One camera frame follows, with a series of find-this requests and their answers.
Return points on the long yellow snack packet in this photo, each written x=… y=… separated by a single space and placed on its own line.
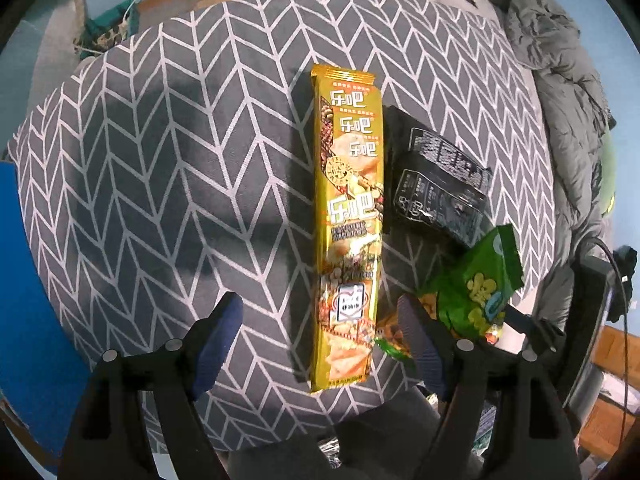
x=347 y=200

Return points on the green snack packet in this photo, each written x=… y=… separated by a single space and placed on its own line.
x=475 y=280

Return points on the grey herringbone tablecloth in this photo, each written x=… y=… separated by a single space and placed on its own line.
x=175 y=185

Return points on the black snack packet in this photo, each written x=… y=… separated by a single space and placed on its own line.
x=435 y=180

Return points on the small orange snack packet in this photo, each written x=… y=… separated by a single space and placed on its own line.
x=390 y=342

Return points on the grey cloth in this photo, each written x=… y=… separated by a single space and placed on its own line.
x=300 y=455

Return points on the green patterned bag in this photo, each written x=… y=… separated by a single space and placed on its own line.
x=112 y=25

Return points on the grey duvet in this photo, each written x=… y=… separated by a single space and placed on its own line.
x=560 y=60

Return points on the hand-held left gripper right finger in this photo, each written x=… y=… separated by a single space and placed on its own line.
x=422 y=347

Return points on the green plush toy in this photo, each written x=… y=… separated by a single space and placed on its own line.
x=612 y=170

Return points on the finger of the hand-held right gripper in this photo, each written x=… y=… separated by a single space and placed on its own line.
x=537 y=332

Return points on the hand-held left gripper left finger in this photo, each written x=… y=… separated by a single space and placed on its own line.
x=217 y=345

